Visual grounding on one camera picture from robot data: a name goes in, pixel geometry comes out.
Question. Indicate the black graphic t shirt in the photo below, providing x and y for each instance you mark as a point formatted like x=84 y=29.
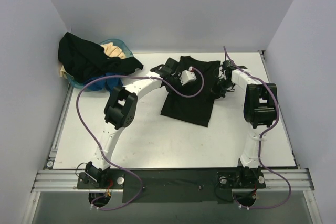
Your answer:
x=196 y=110

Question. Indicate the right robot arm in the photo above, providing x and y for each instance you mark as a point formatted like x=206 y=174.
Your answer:
x=260 y=109

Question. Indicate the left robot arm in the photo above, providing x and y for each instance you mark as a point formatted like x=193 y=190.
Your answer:
x=120 y=110

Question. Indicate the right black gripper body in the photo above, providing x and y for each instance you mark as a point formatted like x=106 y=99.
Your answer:
x=220 y=85

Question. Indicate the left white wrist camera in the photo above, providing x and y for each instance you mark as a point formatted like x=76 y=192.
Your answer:
x=187 y=76

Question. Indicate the teal plastic basket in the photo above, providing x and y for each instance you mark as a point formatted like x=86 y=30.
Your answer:
x=116 y=42

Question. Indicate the aluminium frame rail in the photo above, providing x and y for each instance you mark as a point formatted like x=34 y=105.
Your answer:
x=66 y=181

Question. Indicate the cream t shirt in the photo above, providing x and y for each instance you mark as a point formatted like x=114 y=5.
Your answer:
x=110 y=50

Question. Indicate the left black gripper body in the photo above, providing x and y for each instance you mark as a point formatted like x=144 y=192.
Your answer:
x=173 y=76

